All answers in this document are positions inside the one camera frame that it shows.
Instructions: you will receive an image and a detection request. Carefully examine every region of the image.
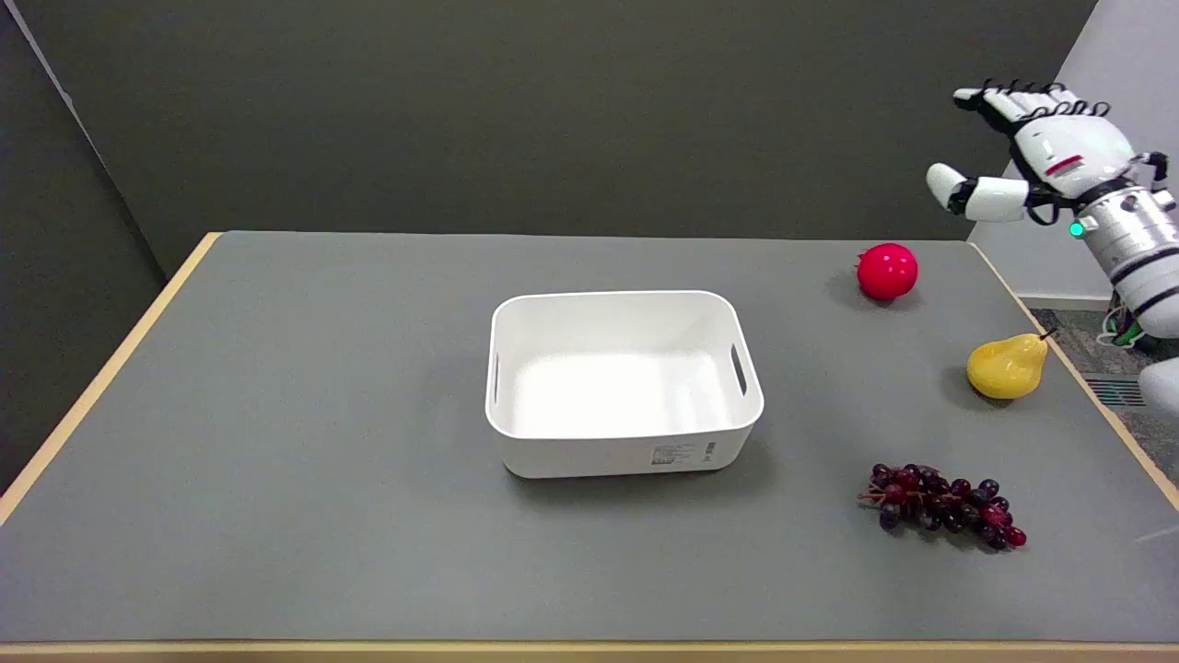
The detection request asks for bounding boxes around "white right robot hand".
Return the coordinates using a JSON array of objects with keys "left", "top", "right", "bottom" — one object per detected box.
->
[{"left": 926, "top": 79, "right": 1167, "bottom": 227}]

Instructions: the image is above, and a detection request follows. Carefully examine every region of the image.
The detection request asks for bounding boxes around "red pomegranate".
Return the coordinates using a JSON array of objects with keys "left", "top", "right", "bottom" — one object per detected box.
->
[{"left": 857, "top": 242, "right": 919, "bottom": 301}]

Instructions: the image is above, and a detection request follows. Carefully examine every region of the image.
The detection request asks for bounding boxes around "yellow pear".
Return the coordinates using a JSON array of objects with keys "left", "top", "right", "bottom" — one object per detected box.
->
[{"left": 966, "top": 331, "right": 1056, "bottom": 401}]

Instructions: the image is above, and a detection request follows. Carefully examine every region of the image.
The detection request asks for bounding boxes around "purple grape bunch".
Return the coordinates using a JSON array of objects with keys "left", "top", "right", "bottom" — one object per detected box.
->
[{"left": 858, "top": 463, "right": 1027, "bottom": 551}]

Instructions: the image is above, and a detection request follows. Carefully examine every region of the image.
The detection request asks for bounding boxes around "white plastic storage bin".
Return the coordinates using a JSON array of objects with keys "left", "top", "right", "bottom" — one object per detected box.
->
[{"left": 484, "top": 290, "right": 765, "bottom": 480}]

